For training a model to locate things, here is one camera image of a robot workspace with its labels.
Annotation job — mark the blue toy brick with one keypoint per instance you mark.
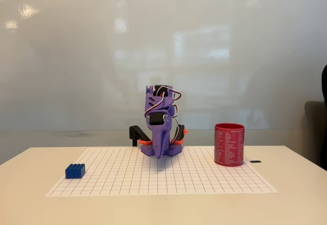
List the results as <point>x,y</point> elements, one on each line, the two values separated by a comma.
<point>74,172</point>

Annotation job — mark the grey-brown chair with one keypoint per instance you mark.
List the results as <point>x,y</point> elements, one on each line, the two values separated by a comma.
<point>315,133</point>

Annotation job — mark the red cup with white print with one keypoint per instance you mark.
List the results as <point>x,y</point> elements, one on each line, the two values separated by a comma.
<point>229,146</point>

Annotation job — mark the black table clamp orange pad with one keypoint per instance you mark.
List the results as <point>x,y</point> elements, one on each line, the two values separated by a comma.
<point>134,133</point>

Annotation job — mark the dark-clothed person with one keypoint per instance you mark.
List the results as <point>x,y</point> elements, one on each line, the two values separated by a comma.
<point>325,82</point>

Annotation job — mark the white grid paper sheet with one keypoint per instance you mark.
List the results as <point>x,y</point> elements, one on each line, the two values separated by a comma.
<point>153,179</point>

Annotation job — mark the black table clamp orange knob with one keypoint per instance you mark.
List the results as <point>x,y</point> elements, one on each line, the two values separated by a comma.
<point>181,131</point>

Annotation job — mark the purple robot arm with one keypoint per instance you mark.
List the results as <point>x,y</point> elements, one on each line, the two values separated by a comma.
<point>153,102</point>

